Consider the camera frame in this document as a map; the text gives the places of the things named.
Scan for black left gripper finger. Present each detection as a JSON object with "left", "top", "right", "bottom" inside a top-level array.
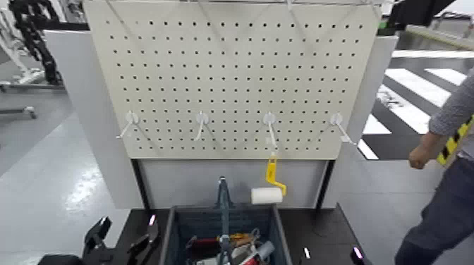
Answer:
[
  {"left": 83, "top": 216, "right": 113, "bottom": 260},
  {"left": 126, "top": 214, "right": 161, "bottom": 265}
]

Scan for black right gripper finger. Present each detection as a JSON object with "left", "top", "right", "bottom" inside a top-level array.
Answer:
[
  {"left": 300, "top": 245, "right": 314, "bottom": 265},
  {"left": 348, "top": 245, "right": 368, "bottom": 265}
]

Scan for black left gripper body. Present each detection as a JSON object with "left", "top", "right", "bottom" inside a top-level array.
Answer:
[{"left": 37, "top": 248, "right": 128, "bottom": 265}]

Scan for person forearm grey sleeve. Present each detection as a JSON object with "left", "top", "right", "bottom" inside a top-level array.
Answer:
[{"left": 422, "top": 66, "right": 474, "bottom": 149}]

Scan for teal plastic crate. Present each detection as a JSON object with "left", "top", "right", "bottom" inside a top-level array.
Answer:
[{"left": 159, "top": 205, "right": 293, "bottom": 265}]

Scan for person bare hand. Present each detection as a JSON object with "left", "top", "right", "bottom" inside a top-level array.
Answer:
[{"left": 408, "top": 142, "right": 440, "bottom": 171}]

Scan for grey plastic tube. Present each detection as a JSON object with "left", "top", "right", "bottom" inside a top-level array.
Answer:
[{"left": 255, "top": 240, "right": 276, "bottom": 262}]

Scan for grey scissors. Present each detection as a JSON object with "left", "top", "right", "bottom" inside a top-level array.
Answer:
[{"left": 247, "top": 227, "right": 262, "bottom": 247}]

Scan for white back panel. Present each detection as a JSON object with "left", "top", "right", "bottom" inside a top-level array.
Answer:
[{"left": 138, "top": 159, "right": 329, "bottom": 209}]

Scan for person dark trousers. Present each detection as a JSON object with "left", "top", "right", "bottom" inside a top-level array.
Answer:
[{"left": 394, "top": 156, "right": 474, "bottom": 265}]

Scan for white hanging loop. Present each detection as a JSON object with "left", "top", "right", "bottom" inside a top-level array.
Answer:
[{"left": 265, "top": 136, "right": 278, "bottom": 157}]

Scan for white pegboard hook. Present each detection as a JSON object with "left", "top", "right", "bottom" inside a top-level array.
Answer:
[
  {"left": 262, "top": 111, "right": 279, "bottom": 149},
  {"left": 329, "top": 111, "right": 356, "bottom": 146},
  {"left": 116, "top": 110, "right": 140, "bottom": 140},
  {"left": 193, "top": 111, "right": 210, "bottom": 142}
]

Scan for white side panel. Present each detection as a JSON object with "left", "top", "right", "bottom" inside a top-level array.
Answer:
[
  {"left": 43, "top": 29, "right": 145, "bottom": 210},
  {"left": 321, "top": 35, "right": 400, "bottom": 210}
]

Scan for grey bar with caster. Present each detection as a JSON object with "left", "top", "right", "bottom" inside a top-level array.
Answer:
[{"left": 0, "top": 106, "right": 38, "bottom": 120}]

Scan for yellow black striped bar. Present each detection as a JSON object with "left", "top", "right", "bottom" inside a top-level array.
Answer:
[{"left": 436, "top": 116, "right": 474, "bottom": 166}]

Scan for beige metal pegboard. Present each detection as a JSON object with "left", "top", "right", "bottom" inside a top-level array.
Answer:
[{"left": 83, "top": 0, "right": 382, "bottom": 161}]

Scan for black monitor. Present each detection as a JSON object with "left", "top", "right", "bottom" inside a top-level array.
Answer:
[{"left": 387, "top": 0, "right": 458, "bottom": 31}]

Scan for red handled tool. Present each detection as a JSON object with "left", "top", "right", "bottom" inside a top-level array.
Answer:
[{"left": 186, "top": 236, "right": 224, "bottom": 254}]

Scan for orange handled tool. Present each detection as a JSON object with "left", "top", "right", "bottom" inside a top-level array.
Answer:
[{"left": 218, "top": 232, "right": 255, "bottom": 248}]

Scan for yellow handled white paint roller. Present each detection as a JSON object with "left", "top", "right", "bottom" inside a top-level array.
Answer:
[{"left": 250, "top": 154, "right": 288, "bottom": 206}]

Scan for black frame post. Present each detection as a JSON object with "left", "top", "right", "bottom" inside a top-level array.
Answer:
[{"left": 315, "top": 159, "right": 336, "bottom": 209}]

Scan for teal crate carry handle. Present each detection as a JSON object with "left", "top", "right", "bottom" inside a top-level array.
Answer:
[{"left": 214, "top": 176, "right": 236, "bottom": 265}]

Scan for white machine frame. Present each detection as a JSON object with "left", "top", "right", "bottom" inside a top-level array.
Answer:
[{"left": 0, "top": 7, "right": 46, "bottom": 87}]

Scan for black cable chain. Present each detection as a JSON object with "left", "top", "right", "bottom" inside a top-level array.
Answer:
[{"left": 8, "top": 0, "right": 63, "bottom": 87}]

